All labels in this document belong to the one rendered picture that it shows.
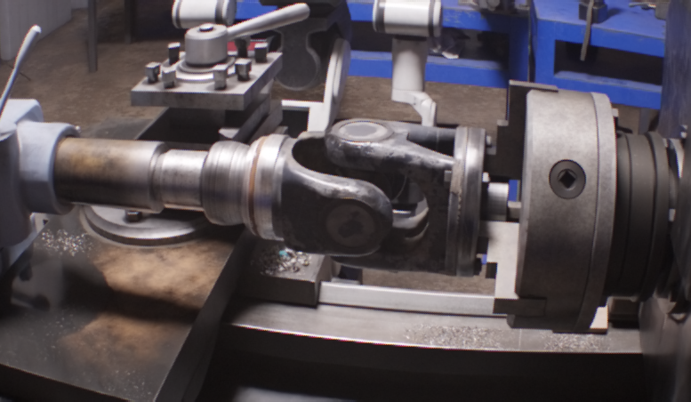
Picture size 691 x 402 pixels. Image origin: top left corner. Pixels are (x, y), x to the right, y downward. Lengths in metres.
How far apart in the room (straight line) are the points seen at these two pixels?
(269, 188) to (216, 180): 0.06
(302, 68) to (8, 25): 4.24
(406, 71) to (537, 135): 0.96
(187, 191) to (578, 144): 0.40
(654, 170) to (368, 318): 0.50
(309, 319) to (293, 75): 0.72
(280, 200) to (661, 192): 0.38
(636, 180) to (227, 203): 0.42
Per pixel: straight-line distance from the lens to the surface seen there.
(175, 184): 0.93
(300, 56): 1.76
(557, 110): 0.82
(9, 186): 0.99
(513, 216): 0.93
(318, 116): 1.74
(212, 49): 1.12
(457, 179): 0.83
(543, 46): 2.64
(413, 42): 1.73
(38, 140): 1.00
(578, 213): 0.78
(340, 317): 1.17
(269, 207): 0.87
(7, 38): 5.84
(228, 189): 0.89
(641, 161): 0.85
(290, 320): 1.16
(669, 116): 1.07
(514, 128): 0.87
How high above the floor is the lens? 1.50
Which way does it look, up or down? 27 degrees down
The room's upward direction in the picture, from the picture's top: 1 degrees clockwise
